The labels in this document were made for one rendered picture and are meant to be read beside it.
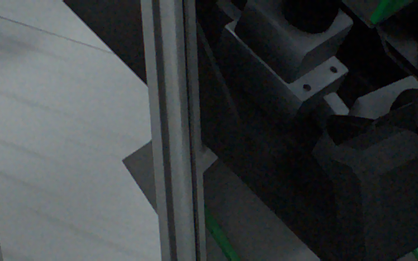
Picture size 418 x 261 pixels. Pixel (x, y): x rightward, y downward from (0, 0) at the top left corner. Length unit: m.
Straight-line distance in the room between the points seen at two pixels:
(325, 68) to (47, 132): 0.70
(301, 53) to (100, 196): 0.62
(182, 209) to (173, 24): 0.12
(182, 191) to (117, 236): 0.53
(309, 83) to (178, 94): 0.09
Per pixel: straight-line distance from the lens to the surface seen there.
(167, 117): 0.56
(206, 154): 0.59
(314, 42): 0.57
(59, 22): 1.48
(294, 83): 0.59
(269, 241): 0.70
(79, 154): 1.22
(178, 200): 0.58
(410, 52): 0.71
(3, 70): 1.39
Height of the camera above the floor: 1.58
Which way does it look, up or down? 37 degrees down
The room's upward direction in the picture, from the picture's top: straight up
